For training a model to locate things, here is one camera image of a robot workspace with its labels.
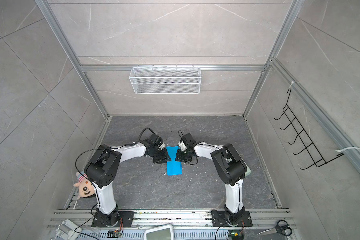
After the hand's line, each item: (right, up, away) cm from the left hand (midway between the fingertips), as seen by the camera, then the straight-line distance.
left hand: (170, 157), depth 94 cm
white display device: (0, -28, -28) cm, 40 cm away
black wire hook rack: (+63, +15, -27) cm, 71 cm away
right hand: (+4, -1, +1) cm, 4 cm away
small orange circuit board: (-25, -32, -24) cm, 47 cm away
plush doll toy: (-43, -12, -18) cm, 48 cm away
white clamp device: (-47, -29, -25) cm, 61 cm away
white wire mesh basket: (-4, +52, +6) cm, 52 cm away
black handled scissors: (+57, -30, -23) cm, 68 cm away
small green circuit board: (+33, -32, -24) cm, 52 cm away
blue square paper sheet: (+2, -5, -4) cm, 7 cm away
